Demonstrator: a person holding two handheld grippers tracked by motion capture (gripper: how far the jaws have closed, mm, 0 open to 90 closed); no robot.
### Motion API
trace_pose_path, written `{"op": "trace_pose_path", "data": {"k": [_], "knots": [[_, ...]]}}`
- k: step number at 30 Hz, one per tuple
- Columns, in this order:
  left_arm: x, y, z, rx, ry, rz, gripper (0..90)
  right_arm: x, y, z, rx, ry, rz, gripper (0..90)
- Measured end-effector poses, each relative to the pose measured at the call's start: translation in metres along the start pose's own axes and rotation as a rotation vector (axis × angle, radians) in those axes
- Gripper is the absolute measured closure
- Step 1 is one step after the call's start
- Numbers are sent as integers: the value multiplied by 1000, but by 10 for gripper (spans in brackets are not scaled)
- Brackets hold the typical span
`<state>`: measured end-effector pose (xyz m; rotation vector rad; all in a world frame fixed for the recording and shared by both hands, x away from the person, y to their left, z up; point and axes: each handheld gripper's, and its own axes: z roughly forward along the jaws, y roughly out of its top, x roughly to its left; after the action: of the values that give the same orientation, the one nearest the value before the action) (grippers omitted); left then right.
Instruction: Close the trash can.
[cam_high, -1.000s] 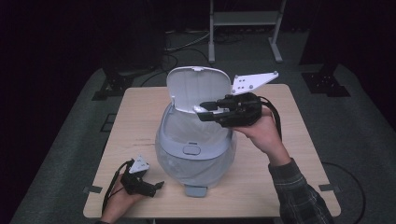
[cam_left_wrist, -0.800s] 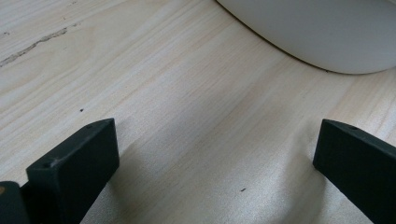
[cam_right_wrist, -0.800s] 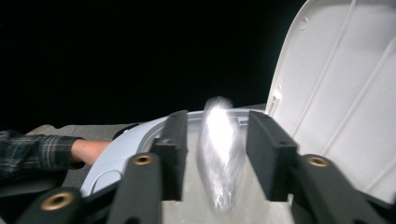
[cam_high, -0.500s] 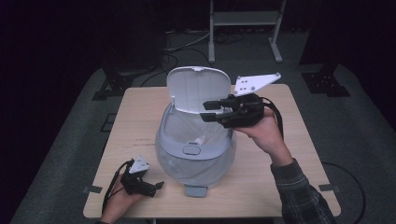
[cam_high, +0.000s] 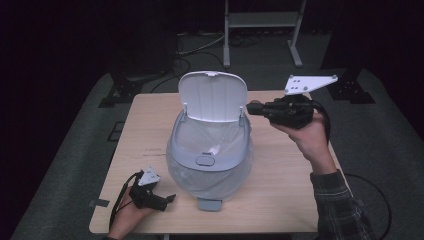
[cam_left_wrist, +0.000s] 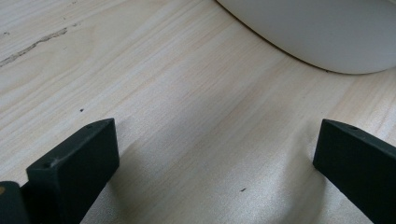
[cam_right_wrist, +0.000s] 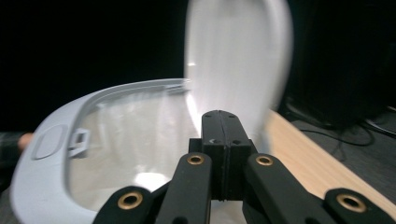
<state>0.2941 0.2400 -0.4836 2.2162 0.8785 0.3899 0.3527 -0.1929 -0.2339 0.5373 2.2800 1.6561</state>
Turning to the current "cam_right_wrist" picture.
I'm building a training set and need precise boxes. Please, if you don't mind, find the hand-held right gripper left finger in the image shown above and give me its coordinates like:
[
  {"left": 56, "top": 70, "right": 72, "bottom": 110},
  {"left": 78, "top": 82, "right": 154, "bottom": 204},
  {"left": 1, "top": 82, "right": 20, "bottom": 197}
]
[{"left": 189, "top": 109, "right": 226, "bottom": 202}]

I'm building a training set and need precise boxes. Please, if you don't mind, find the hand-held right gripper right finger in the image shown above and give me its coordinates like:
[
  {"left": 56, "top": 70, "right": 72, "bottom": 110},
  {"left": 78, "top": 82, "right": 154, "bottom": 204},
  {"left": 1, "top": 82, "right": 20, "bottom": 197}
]
[{"left": 219, "top": 109, "right": 259, "bottom": 202}]

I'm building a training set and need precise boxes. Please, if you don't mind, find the grey white rice cooker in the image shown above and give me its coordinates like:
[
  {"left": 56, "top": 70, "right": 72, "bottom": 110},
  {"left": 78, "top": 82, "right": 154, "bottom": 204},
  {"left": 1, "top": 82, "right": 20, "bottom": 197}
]
[{"left": 8, "top": 0, "right": 294, "bottom": 224}]

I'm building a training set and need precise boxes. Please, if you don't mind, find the bulky black stand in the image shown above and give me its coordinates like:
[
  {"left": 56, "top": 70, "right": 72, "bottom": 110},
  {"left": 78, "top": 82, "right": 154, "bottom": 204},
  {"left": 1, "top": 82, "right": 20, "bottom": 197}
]
[{"left": 284, "top": 0, "right": 396, "bottom": 129}]

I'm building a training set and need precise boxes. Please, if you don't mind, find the black floor cable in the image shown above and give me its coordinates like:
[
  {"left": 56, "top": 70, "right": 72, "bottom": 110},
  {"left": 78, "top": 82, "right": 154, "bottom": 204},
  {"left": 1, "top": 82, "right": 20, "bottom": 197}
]
[{"left": 297, "top": 122, "right": 376, "bottom": 147}]

